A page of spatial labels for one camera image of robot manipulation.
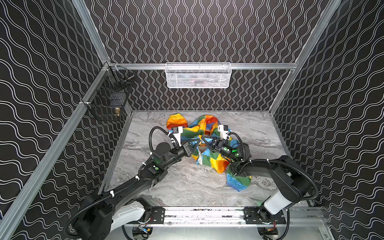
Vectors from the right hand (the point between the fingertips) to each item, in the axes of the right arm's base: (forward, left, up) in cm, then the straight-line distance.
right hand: (202, 139), depth 71 cm
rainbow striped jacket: (-3, -3, -2) cm, 5 cm away
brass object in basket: (+18, +47, +1) cm, 51 cm away
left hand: (-3, -1, +2) cm, 4 cm away
